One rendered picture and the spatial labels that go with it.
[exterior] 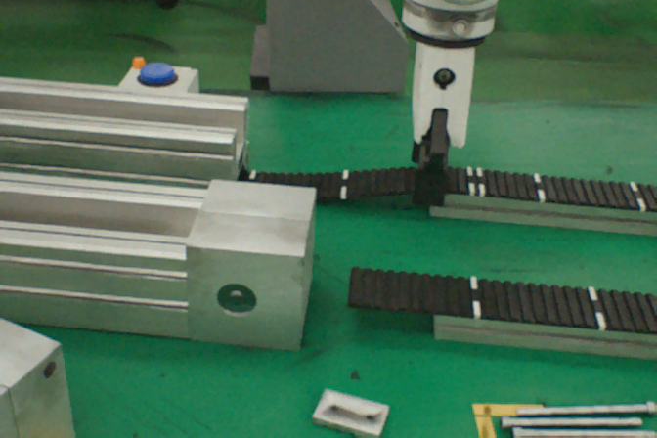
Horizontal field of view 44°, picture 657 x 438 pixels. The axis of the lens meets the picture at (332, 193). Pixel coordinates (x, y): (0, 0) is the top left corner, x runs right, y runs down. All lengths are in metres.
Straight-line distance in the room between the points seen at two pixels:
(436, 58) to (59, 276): 0.37
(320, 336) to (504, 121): 0.48
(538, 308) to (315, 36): 0.52
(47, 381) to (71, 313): 0.15
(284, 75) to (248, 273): 0.50
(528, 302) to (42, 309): 0.40
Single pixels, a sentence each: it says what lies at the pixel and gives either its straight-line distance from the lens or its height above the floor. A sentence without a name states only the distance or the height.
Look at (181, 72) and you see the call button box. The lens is 1.00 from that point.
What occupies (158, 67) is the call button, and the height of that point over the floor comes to 0.85.
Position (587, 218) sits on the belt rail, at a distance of 0.88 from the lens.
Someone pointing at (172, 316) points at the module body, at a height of 0.80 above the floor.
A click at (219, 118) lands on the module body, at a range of 0.86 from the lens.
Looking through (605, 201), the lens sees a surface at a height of 0.81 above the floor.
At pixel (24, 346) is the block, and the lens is 0.56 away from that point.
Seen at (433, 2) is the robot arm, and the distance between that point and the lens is 0.73.
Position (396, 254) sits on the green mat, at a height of 0.78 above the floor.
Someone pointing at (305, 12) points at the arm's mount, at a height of 0.89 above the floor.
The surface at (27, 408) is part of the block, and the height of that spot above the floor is 0.85.
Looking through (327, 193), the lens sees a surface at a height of 0.80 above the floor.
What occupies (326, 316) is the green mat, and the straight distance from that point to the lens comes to 0.71.
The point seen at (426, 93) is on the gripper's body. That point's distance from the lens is 0.75.
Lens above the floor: 1.23
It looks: 31 degrees down
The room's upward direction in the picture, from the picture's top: 4 degrees clockwise
